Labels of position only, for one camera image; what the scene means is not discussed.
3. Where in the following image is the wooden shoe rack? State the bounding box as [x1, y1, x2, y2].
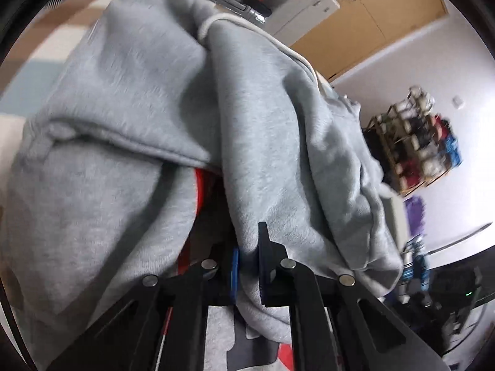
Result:
[364, 85, 463, 198]

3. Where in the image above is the silver suitcase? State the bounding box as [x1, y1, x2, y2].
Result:
[193, 0, 271, 24]

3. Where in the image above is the white suitcase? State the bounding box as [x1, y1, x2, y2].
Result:
[267, 0, 341, 39]

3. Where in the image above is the purple fluffy cloth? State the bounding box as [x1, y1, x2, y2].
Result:
[404, 196, 427, 240]

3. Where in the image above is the grey headboard box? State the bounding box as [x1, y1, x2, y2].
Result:
[381, 193, 407, 242]

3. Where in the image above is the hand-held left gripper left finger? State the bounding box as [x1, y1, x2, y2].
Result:
[46, 240, 240, 371]

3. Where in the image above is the wooden door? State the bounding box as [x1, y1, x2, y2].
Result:
[290, 0, 457, 82]

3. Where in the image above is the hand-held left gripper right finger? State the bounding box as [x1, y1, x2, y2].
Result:
[257, 221, 453, 371]

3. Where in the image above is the grey printed hoodie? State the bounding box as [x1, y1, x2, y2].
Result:
[0, 0, 407, 371]

